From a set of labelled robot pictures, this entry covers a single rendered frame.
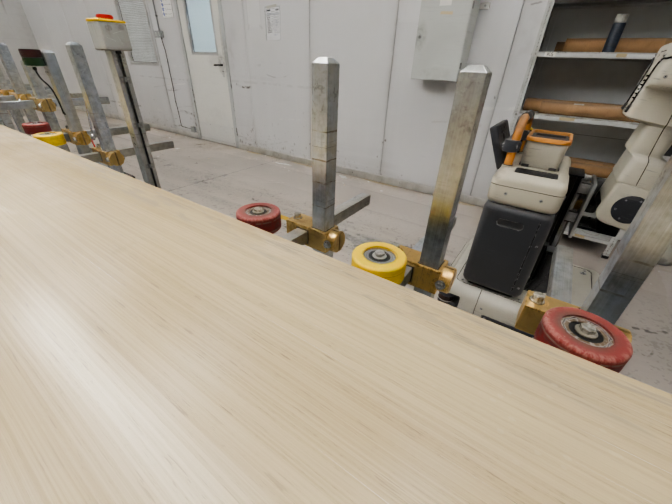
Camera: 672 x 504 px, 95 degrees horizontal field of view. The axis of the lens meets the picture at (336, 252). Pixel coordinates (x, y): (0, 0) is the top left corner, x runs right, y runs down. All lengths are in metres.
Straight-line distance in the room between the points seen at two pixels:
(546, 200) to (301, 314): 1.14
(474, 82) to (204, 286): 0.44
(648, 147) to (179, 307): 1.50
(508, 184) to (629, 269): 0.87
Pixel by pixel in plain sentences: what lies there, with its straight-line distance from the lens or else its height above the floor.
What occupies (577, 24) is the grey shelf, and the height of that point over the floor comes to 1.43.
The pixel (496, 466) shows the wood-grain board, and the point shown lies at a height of 0.90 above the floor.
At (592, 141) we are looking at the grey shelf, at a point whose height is 0.71.
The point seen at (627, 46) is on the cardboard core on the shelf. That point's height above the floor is 1.30.
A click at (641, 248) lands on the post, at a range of 0.53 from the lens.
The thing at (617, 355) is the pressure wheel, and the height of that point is 0.91.
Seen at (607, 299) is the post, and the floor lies 0.88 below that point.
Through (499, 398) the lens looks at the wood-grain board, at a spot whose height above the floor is 0.90.
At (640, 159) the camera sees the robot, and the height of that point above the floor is 0.90.
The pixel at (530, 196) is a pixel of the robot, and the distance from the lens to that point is 1.36.
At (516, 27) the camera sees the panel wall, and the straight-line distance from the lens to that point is 3.19.
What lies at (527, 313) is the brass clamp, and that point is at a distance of 0.58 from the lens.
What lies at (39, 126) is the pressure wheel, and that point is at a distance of 1.68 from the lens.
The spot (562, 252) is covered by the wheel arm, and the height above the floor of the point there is 0.82.
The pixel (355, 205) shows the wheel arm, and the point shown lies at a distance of 0.85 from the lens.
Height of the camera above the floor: 1.14
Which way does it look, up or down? 31 degrees down
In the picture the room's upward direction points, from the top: 2 degrees clockwise
